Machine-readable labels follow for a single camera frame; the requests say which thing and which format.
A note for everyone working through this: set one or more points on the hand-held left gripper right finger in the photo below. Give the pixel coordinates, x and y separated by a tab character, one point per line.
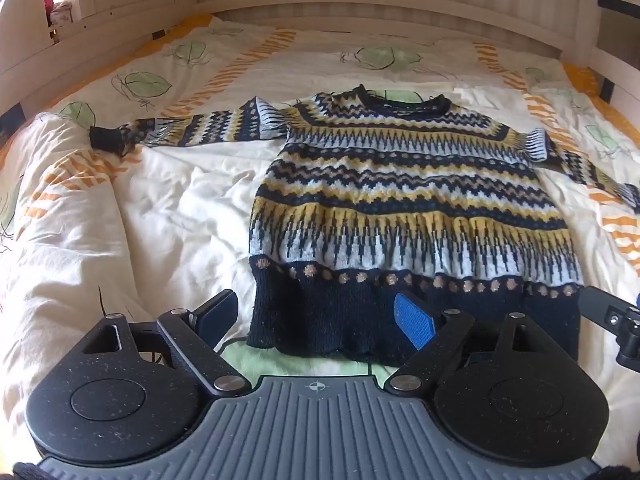
414	321

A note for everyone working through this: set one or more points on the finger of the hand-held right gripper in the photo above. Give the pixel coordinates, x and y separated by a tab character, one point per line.
607	312

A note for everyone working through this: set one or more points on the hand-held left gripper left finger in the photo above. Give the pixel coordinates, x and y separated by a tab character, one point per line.
219	312

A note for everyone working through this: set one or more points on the patterned knit sweater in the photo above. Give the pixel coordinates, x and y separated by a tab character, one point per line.
400	195

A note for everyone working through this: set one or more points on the white leaf print duvet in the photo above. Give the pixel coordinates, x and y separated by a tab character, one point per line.
165	200

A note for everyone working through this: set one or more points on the orange bed sheet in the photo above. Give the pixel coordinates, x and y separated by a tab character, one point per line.
582	80

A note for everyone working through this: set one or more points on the pink floral object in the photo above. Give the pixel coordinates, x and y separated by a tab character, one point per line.
61	14

